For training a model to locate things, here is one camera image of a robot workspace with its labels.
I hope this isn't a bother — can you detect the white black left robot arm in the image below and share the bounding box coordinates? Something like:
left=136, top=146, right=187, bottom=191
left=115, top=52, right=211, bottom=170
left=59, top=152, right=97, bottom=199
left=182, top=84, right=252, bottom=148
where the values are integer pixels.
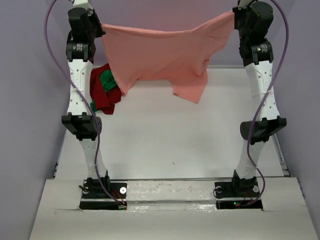
left=61, top=5, right=111, bottom=198

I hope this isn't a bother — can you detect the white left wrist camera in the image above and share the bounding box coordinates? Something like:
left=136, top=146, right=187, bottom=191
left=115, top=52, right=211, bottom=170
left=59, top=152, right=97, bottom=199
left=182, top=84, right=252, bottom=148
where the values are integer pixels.
left=72, top=0, right=93, bottom=10

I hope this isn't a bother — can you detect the dark red t shirt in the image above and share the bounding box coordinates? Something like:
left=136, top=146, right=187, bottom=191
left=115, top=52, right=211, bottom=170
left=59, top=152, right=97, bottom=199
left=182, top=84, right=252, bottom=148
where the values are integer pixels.
left=89, top=63, right=123, bottom=116

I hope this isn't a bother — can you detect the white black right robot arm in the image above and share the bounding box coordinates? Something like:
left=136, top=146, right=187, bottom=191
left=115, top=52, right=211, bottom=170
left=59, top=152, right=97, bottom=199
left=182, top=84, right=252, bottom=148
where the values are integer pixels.
left=230, top=0, right=287, bottom=196

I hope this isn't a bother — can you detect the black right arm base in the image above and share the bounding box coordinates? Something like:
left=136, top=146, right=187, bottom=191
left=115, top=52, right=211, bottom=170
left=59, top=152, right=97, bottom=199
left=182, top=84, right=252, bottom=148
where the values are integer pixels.
left=212, top=181, right=263, bottom=210

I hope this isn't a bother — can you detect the pink t shirt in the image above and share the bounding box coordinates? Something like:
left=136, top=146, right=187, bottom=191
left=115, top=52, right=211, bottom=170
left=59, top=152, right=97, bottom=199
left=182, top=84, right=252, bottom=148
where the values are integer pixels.
left=102, top=11, right=235, bottom=104

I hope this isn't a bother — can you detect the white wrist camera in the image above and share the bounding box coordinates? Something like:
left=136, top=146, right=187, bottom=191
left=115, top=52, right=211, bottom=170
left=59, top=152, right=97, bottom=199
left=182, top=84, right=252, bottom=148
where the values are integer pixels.
left=72, top=0, right=93, bottom=10
left=237, top=0, right=254, bottom=10

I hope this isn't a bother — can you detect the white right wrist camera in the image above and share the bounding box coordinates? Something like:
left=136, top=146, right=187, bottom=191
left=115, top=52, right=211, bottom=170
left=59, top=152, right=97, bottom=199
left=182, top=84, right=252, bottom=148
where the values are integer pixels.
left=237, top=0, right=254, bottom=10

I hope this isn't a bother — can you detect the green t shirt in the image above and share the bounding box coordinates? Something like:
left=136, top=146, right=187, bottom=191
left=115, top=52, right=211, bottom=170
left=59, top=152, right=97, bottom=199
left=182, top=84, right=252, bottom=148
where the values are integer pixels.
left=89, top=69, right=118, bottom=113

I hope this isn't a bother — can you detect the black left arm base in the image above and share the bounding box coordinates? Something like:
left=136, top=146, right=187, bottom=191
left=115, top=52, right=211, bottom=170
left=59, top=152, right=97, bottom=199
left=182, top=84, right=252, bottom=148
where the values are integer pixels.
left=78, top=180, right=128, bottom=211

